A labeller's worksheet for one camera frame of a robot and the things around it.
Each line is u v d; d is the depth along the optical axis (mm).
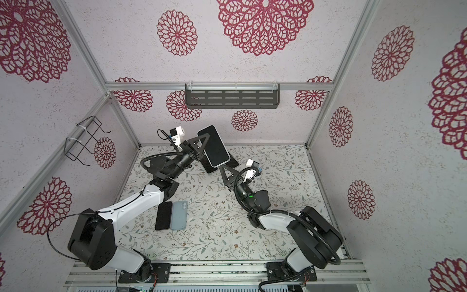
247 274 754
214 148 636
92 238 424
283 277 729
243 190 653
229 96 936
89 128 797
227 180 638
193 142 628
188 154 607
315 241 439
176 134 648
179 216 898
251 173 674
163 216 941
